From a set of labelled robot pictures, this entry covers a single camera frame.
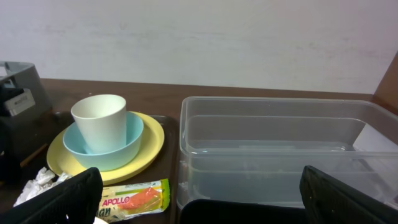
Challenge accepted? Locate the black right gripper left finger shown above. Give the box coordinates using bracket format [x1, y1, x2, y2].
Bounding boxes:
[1, 167, 103, 224]

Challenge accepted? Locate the clear plastic bin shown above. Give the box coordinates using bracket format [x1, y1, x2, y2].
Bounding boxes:
[177, 96, 397, 208]

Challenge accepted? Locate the Apollo snack wrapper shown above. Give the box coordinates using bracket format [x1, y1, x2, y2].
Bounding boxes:
[96, 179, 170, 223]

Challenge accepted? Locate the yellow plate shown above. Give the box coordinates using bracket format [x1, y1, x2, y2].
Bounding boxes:
[47, 113, 165, 185]

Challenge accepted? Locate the grey dishwasher rack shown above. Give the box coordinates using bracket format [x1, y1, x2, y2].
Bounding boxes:
[1, 61, 52, 117]

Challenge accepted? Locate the crumpled white tissue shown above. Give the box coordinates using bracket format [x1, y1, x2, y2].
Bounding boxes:
[13, 167, 72, 207]

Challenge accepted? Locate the cream cup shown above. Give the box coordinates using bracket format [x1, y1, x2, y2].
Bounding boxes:
[71, 94, 127, 154]

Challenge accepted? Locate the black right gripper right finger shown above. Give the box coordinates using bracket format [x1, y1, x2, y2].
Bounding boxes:
[299, 166, 397, 224]

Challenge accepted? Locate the light blue bowl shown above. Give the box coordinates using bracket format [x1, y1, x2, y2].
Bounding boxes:
[63, 112, 144, 171]

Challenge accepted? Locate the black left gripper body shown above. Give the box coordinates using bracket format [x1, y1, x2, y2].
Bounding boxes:
[1, 108, 53, 183]

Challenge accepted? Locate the white small plate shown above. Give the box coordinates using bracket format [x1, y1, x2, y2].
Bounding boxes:
[93, 217, 109, 224]

